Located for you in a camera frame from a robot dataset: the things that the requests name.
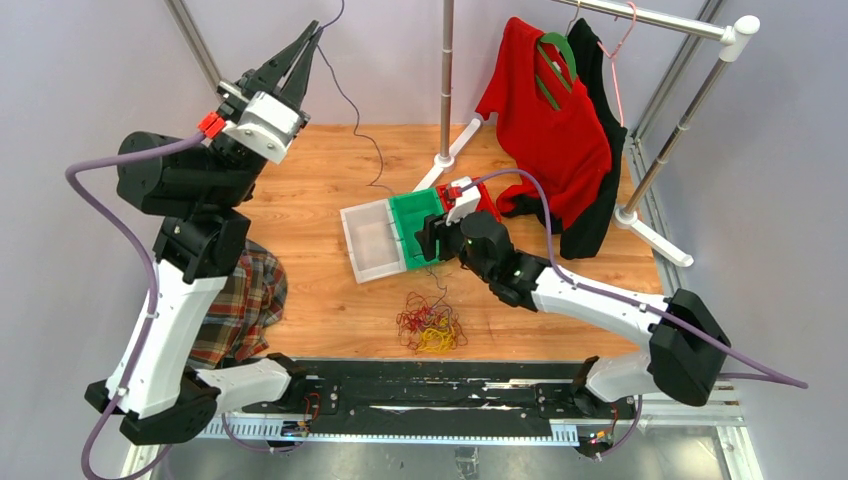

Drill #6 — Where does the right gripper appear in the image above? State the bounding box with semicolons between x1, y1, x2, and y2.
414;204;493;285

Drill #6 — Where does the blue thin cable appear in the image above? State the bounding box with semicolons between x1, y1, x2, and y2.
316;0;458;333

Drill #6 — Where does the red thin cable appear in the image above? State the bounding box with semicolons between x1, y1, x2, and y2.
396;292;468;354

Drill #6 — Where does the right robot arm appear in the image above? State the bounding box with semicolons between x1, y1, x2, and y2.
414;212;730;417

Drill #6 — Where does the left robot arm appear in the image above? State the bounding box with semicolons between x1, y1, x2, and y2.
85;21;322;446

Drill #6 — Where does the green plastic bin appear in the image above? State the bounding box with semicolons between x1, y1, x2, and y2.
389;188;444;270

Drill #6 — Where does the white plastic bin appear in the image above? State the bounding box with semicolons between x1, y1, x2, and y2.
340;199;407;284

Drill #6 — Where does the red plastic bin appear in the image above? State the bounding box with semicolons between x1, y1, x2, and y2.
435;182;501;222

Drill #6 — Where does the black shirt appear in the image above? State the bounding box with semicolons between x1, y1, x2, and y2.
496;18;627;260

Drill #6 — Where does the red shirt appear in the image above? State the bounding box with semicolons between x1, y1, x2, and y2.
476;17;612;231

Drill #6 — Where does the plaid flannel shirt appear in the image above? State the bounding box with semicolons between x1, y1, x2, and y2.
187;240;288;369

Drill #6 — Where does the green clothes hanger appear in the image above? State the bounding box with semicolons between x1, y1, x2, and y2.
534;32;579;111

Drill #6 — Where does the pink clothes hanger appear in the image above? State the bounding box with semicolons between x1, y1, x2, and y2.
597;1;638;127

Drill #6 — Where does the metal clothes rack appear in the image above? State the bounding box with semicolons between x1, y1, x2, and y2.
414;1;761;268

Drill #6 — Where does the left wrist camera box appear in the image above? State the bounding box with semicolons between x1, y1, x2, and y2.
221;92;310;165

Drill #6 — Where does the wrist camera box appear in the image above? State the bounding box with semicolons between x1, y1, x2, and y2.
221;92;310;165
446;176;482;225

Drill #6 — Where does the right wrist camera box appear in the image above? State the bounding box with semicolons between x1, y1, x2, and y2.
446;176;482;225

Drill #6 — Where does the aluminium frame rail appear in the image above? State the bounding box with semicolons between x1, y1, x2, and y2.
164;0;222;92

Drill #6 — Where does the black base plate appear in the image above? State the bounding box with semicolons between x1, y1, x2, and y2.
244;359;635;439

